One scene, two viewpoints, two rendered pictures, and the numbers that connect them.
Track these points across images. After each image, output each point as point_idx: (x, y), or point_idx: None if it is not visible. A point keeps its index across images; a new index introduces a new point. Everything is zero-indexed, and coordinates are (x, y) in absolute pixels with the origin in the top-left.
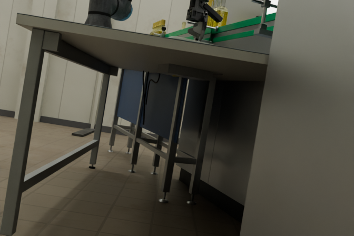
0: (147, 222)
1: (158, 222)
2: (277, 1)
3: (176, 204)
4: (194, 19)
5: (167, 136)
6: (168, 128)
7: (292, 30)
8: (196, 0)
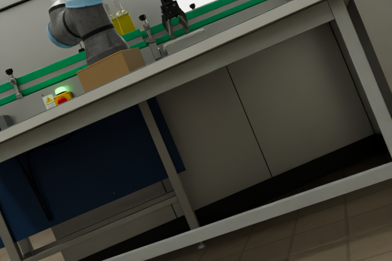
0: (291, 221)
1: (286, 219)
2: None
3: (209, 239)
4: (179, 13)
5: (151, 180)
6: (146, 170)
7: None
8: None
